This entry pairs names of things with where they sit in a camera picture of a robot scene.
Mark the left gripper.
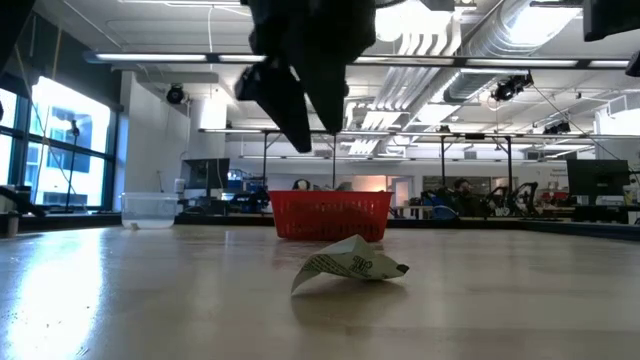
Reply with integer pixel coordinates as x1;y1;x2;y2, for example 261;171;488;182
234;0;378;154

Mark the red plastic basket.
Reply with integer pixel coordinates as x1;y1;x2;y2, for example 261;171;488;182
268;189;395;243

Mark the white ceiling conduit bundle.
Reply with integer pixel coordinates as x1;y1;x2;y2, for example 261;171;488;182
349;29;464;157

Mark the black computer monitor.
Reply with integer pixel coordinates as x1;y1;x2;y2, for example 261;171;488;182
567;159;631;199
180;157;231;201

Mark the black ceiling spotlight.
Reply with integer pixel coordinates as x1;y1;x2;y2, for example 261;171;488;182
491;72;535;103
542;121;574;136
166;83;187;105

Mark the long overhead light bar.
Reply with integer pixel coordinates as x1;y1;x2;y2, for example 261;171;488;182
83;49;632;70

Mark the green-white paper packet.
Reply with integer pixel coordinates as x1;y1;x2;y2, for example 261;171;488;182
291;234;411;296

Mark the blue chair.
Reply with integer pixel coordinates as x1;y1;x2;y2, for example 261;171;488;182
430;204;459;222

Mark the clear plastic container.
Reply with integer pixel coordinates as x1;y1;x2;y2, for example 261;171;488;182
121;192;180;231

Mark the black tripod stand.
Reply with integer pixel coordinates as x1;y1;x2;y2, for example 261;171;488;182
63;119;82;211

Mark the large window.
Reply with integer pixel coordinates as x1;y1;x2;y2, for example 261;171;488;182
0;74;119;212

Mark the black background rig frame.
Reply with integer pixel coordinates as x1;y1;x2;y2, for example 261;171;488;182
439;132;514;197
261;128;338;190

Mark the black aluminium table frame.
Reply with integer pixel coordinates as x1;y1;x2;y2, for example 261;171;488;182
0;184;640;241

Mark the silver ventilation duct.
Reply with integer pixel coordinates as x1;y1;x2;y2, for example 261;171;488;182
442;0;586;104

